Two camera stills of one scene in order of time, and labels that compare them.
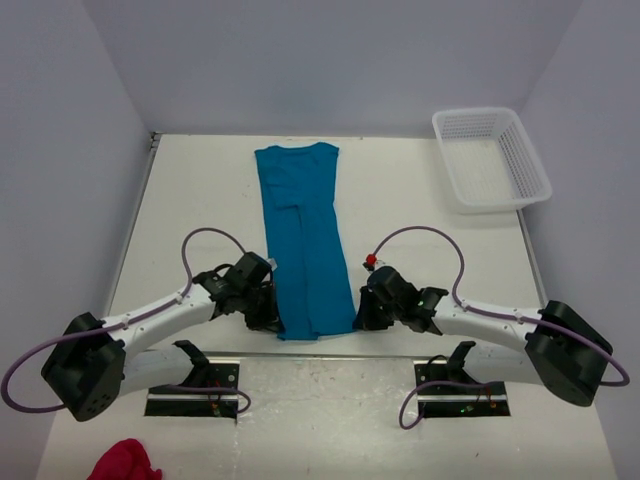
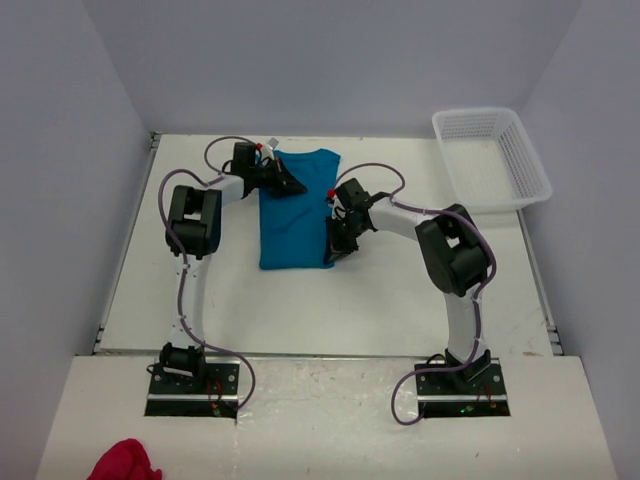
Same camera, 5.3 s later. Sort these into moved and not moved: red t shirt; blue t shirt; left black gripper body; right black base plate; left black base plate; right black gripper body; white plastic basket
Moved: left black gripper body; blue t shirt; right black gripper body
Not moved: right black base plate; left black base plate; white plastic basket; red t shirt
